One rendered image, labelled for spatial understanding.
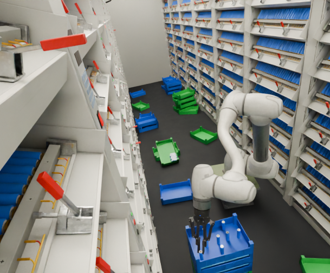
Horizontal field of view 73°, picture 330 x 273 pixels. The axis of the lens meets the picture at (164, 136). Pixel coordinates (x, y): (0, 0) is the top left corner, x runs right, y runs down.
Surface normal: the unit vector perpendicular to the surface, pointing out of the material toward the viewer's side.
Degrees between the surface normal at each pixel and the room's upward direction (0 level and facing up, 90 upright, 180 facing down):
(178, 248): 0
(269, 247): 0
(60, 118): 90
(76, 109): 90
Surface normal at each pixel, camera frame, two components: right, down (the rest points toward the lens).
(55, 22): 0.20, 0.47
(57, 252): 0.20, -0.88
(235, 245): -0.16, -0.85
